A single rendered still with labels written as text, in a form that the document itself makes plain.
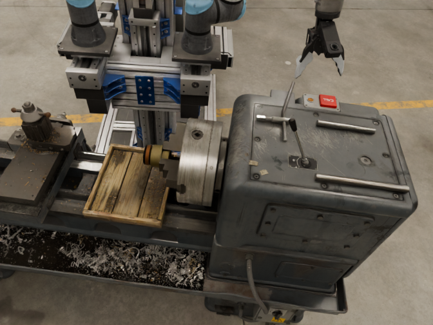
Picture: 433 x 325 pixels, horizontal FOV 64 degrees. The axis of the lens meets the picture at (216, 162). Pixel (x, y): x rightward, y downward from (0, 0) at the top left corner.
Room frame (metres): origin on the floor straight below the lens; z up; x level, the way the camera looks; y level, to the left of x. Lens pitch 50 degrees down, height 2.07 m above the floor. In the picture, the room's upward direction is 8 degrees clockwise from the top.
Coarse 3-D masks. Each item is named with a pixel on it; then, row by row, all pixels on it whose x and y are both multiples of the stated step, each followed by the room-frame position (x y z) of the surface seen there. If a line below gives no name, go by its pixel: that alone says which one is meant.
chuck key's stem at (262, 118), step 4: (256, 116) 0.89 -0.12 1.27; (260, 116) 0.89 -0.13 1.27; (264, 116) 0.89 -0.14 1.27; (256, 120) 0.88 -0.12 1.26; (260, 120) 0.88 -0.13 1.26; (264, 120) 0.88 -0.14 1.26; (268, 120) 0.88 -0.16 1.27; (272, 120) 0.88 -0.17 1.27; (276, 120) 0.88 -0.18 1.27; (280, 120) 0.88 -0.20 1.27; (284, 120) 0.88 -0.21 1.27; (288, 120) 0.88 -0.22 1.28
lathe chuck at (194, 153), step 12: (192, 120) 0.87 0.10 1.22; (204, 120) 0.89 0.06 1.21; (192, 132) 0.80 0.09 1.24; (204, 132) 0.81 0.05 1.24; (192, 144) 0.76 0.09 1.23; (204, 144) 0.76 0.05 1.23; (180, 156) 0.72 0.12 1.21; (192, 156) 0.72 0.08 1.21; (204, 156) 0.73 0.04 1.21; (180, 168) 0.69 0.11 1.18; (192, 168) 0.69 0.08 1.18; (204, 168) 0.70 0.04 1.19; (180, 180) 0.67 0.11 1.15; (192, 180) 0.67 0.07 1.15; (192, 192) 0.65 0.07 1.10
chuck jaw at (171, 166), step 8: (160, 160) 0.77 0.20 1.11; (168, 160) 0.78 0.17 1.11; (176, 160) 0.78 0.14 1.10; (160, 168) 0.75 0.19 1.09; (168, 168) 0.73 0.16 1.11; (176, 168) 0.74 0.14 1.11; (168, 176) 0.69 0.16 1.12; (176, 176) 0.70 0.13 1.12; (168, 184) 0.67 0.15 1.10; (176, 184) 0.68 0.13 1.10; (184, 192) 0.66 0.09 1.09
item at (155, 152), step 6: (156, 144) 0.84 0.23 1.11; (162, 144) 0.83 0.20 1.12; (144, 150) 0.80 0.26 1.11; (150, 150) 0.80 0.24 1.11; (156, 150) 0.80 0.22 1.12; (162, 150) 0.81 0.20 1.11; (168, 150) 0.82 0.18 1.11; (144, 156) 0.78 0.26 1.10; (150, 156) 0.78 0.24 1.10; (156, 156) 0.78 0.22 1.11; (162, 156) 0.79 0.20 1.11; (168, 156) 0.79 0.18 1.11; (144, 162) 0.77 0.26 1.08; (150, 162) 0.77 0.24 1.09; (156, 162) 0.77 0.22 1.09
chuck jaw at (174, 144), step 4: (180, 124) 0.88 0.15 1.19; (184, 124) 0.88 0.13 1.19; (176, 128) 0.87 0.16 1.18; (180, 128) 0.87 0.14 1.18; (184, 128) 0.87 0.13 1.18; (176, 132) 0.86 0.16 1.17; (180, 132) 0.86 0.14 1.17; (172, 136) 0.85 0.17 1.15; (176, 136) 0.85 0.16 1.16; (180, 136) 0.85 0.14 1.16; (172, 140) 0.84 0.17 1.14; (176, 140) 0.84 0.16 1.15; (180, 140) 0.84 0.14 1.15; (164, 144) 0.83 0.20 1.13; (168, 144) 0.83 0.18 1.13; (172, 144) 0.83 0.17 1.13; (176, 144) 0.83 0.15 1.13; (180, 144) 0.83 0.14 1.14; (164, 148) 0.82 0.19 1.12; (168, 148) 0.82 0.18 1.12; (172, 148) 0.82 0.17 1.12; (176, 148) 0.82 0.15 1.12; (180, 148) 0.82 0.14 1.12
